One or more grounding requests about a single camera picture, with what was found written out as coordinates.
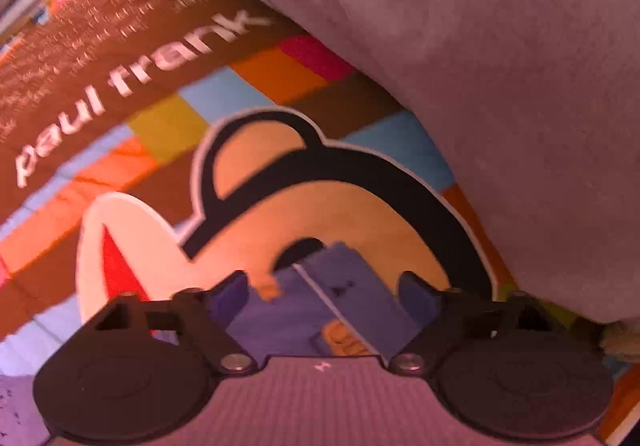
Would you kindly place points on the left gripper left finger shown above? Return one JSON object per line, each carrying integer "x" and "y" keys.
{"x": 205, "y": 316}

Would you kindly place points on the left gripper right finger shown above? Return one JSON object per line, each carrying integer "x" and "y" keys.
{"x": 442, "y": 317}

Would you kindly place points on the grey duvet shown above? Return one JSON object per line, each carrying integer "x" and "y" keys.
{"x": 534, "y": 104}

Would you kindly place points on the colourful paul frank blanket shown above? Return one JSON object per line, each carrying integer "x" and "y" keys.
{"x": 152, "y": 146}

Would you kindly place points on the blue patterned pants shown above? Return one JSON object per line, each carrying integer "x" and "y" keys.
{"x": 331, "y": 303}

